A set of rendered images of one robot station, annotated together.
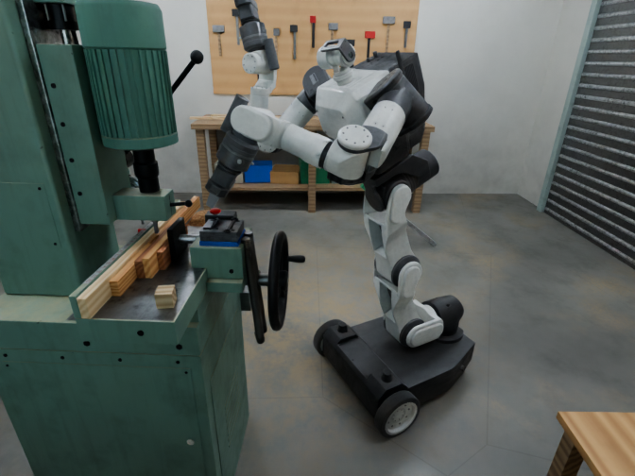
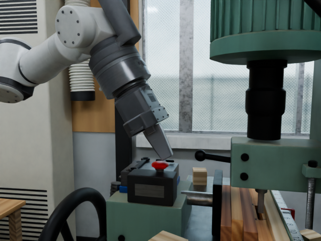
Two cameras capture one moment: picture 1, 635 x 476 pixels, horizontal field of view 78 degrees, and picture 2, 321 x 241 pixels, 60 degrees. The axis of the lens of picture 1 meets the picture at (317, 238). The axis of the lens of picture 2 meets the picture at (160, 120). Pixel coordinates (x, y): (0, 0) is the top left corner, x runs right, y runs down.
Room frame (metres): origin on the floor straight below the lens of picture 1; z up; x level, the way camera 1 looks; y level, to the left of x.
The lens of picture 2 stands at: (1.47, 0.38, 1.15)
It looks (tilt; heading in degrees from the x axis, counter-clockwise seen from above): 6 degrees down; 192
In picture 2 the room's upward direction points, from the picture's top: straight up
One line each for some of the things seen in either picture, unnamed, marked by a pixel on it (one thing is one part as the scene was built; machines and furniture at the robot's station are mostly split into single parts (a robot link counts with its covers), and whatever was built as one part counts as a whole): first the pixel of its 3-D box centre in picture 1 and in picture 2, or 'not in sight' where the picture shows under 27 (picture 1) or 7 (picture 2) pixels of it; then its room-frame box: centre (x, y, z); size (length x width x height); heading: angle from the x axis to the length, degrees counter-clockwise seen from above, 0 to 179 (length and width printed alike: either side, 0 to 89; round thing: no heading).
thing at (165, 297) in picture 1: (165, 297); (199, 176); (0.73, 0.33, 0.92); 0.04 x 0.04 x 0.04; 8
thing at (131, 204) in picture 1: (145, 206); (275, 167); (1.00, 0.47, 1.03); 0.14 x 0.07 x 0.09; 88
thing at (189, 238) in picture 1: (188, 238); (201, 199); (0.97, 0.35, 0.95); 0.09 x 0.07 x 0.09; 178
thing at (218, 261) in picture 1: (223, 251); (153, 212); (0.96, 0.26, 0.91); 0.15 x 0.14 x 0.09; 178
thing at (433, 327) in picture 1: (412, 323); not in sight; (1.51, -0.45, 0.28); 0.21 x 0.20 x 0.13; 118
